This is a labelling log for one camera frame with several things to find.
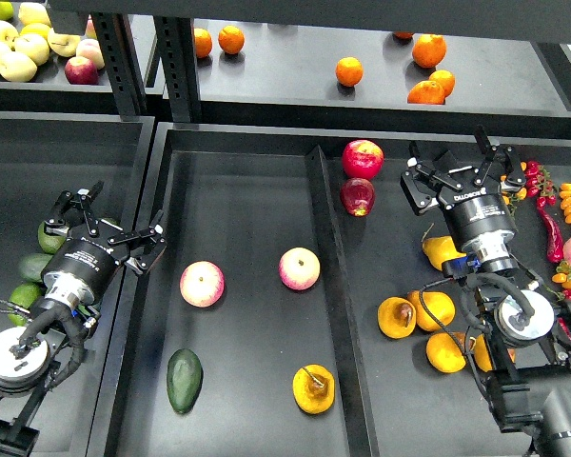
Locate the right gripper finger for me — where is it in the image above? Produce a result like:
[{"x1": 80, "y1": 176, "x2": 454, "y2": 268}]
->
[
  {"x1": 472, "y1": 125, "x2": 526, "y2": 190},
  {"x1": 400, "y1": 141, "x2": 457, "y2": 215}
]

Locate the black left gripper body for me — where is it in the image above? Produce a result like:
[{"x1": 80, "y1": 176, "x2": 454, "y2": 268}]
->
[{"x1": 42, "y1": 219, "x2": 124, "y2": 309}]

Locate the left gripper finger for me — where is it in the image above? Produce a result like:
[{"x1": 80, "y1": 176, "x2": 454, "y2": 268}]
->
[
  {"x1": 108, "y1": 209, "x2": 167, "y2": 276},
  {"x1": 44, "y1": 181, "x2": 104, "y2": 237}
]

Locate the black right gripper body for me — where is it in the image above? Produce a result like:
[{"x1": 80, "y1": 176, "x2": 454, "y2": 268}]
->
[{"x1": 437, "y1": 187, "x2": 517, "y2": 252}]

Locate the dark green avocado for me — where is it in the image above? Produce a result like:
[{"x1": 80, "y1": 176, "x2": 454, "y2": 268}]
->
[{"x1": 167, "y1": 348, "x2": 203, "y2": 414}]

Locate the yellow pear with stem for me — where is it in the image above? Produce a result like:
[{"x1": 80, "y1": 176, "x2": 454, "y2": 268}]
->
[{"x1": 292, "y1": 364, "x2": 335, "y2": 415}]

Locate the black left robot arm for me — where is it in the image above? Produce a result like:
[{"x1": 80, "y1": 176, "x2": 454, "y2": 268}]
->
[{"x1": 0, "y1": 182, "x2": 167, "y2": 456}]

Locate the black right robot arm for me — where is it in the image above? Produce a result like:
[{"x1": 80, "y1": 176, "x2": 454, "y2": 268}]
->
[{"x1": 400, "y1": 129, "x2": 571, "y2": 456}]

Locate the yellow pear upper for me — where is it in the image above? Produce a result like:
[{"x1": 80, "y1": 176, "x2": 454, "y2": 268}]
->
[{"x1": 421, "y1": 224, "x2": 466, "y2": 270}]

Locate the green avocado middle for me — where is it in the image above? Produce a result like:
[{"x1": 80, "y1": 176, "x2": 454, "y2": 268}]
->
[{"x1": 18, "y1": 253, "x2": 52, "y2": 284}]

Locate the yellow pear middle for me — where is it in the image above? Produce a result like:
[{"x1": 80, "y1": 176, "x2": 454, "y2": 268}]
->
[{"x1": 407, "y1": 290, "x2": 456, "y2": 332}]

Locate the yellow pear brown spot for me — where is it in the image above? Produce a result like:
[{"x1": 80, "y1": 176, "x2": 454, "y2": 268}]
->
[{"x1": 377, "y1": 297, "x2": 416, "y2": 339}]

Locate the yellow pear lower right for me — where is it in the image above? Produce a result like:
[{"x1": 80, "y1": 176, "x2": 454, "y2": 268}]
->
[{"x1": 473, "y1": 334, "x2": 494, "y2": 372}]

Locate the orange cherry tomato bunch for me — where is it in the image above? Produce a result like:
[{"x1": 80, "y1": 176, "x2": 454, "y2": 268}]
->
[{"x1": 500, "y1": 161, "x2": 527, "y2": 217}]

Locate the red cherry tomato bunch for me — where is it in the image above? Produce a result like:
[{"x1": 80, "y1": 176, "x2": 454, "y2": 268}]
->
[{"x1": 524, "y1": 161, "x2": 557, "y2": 208}]

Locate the bright red apple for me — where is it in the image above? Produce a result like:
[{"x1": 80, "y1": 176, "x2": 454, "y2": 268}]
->
[{"x1": 342, "y1": 139, "x2": 384, "y2": 180}]

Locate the dark red apple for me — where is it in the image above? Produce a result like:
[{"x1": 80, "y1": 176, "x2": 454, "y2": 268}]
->
[{"x1": 340, "y1": 178, "x2": 376, "y2": 217}]

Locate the pink apple left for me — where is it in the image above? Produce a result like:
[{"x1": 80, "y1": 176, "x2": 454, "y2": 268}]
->
[{"x1": 180, "y1": 261, "x2": 225, "y2": 308}]

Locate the pink apple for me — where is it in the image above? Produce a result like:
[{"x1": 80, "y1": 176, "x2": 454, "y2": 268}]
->
[
  {"x1": 180, "y1": 261, "x2": 225, "y2": 308},
  {"x1": 279, "y1": 247, "x2": 321, "y2": 291}
]

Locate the red chili pepper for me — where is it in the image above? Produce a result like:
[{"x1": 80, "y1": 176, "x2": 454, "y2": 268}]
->
[{"x1": 537, "y1": 208, "x2": 563, "y2": 264}]

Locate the orange front right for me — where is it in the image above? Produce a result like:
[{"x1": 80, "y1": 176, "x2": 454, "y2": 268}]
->
[{"x1": 407, "y1": 80, "x2": 446, "y2": 105}]

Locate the orange small right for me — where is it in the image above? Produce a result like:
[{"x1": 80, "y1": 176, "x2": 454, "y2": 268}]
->
[{"x1": 429, "y1": 70, "x2": 456, "y2": 98}]

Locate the orange centre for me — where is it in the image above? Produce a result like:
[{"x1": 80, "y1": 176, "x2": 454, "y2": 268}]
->
[{"x1": 335, "y1": 56, "x2": 364, "y2": 88}]

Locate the large orange upper right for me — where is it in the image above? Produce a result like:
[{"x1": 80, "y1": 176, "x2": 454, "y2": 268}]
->
[{"x1": 412, "y1": 33, "x2": 447, "y2": 69}]

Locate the red apple on shelf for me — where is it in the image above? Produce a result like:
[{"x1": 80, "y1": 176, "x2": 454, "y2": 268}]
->
[{"x1": 65, "y1": 56, "x2": 99, "y2": 85}]

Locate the pink apple right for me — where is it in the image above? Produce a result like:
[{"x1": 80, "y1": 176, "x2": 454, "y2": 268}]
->
[{"x1": 279, "y1": 247, "x2": 321, "y2": 291}]

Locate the pale yellow apple front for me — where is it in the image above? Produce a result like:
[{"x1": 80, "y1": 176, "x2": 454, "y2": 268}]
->
[{"x1": 0, "y1": 51, "x2": 37, "y2": 83}]

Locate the pale yellow apple middle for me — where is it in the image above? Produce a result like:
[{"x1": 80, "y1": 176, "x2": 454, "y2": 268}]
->
[{"x1": 14, "y1": 33, "x2": 50, "y2": 66}]

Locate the orange far left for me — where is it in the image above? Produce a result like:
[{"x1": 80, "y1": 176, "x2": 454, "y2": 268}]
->
[{"x1": 194, "y1": 28, "x2": 213, "y2": 59}]

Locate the black centre divider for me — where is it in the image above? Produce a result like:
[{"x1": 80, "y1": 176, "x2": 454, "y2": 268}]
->
[{"x1": 305, "y1": 146, "x2": 380, "y2": 456}]

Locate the black shelf post left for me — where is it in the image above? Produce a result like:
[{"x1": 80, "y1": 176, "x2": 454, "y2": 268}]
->
[{"x1": 90, "y1": 12, "x2": 147, "y2": 117}]

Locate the black shelf post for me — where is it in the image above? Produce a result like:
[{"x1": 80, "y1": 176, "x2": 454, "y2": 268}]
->
[
  {"x1": 153, "y1": 16, "x2": 203, "y2": 124},
  {"x1": 90, "y1": 12, "x2": 147, "y2": 117}
]

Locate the black shelf post right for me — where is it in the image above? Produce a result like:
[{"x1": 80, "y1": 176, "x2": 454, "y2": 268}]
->
[{"x1": 153, "y1": 16, "x2": 203, "y2": 124}]

